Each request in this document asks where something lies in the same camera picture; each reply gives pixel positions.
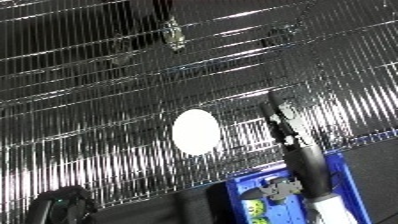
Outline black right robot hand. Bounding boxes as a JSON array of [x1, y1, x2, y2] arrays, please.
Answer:
[[238, 89, 335, 201]]

